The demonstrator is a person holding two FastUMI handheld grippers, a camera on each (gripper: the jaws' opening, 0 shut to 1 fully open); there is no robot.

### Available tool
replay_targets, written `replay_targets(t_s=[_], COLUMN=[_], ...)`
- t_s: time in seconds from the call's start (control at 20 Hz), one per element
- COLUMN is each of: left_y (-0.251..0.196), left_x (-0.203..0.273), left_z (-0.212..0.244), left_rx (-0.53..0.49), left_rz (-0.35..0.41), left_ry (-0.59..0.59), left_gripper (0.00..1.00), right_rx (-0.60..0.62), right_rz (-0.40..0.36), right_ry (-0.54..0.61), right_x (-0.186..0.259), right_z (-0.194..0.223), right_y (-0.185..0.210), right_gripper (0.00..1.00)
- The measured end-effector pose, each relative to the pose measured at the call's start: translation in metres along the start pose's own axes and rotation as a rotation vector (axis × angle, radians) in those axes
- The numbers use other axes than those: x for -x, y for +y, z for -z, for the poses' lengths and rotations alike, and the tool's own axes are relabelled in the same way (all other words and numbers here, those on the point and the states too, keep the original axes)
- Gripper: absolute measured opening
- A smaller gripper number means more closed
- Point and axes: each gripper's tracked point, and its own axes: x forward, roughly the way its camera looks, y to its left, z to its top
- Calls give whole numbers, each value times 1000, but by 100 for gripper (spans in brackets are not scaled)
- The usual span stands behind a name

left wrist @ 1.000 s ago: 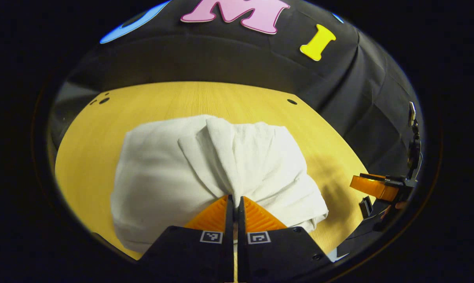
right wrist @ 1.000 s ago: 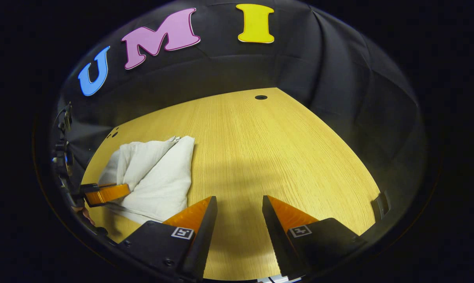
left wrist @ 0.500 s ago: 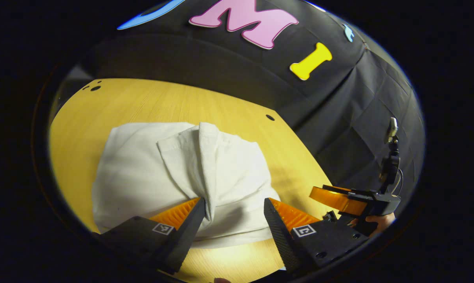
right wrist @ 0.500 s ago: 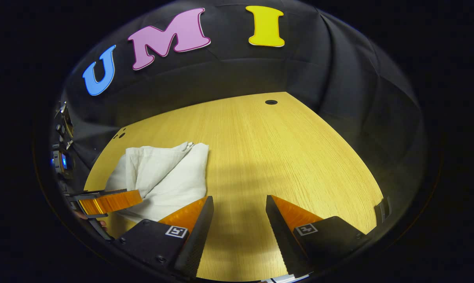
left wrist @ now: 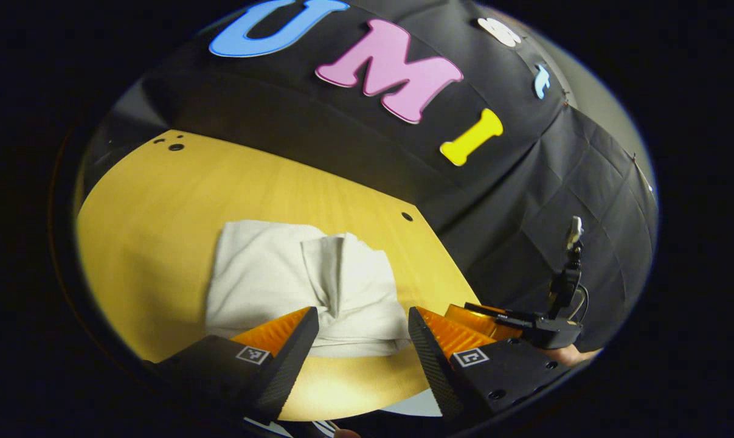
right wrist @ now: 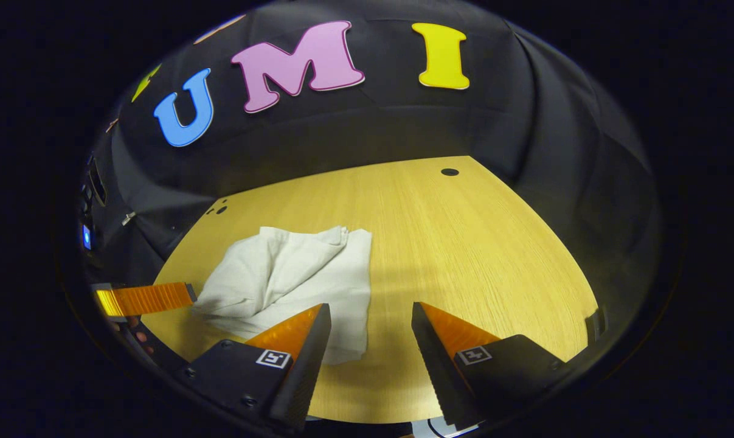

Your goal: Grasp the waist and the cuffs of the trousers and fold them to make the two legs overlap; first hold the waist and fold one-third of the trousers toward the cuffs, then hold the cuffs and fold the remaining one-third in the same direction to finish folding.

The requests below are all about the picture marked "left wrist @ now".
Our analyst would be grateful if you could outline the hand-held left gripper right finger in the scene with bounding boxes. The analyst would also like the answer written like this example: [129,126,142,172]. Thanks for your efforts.
[407,306,578,421]

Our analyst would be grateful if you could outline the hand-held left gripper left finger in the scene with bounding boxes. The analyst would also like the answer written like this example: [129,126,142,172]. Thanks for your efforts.
[147,306,320,423]

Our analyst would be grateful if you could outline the white jeans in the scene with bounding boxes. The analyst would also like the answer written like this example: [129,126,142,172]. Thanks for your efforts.
[205,219,412,358]

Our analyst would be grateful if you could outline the black backdrop cloth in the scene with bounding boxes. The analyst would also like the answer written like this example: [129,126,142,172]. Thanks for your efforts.
[78,0,660,355]

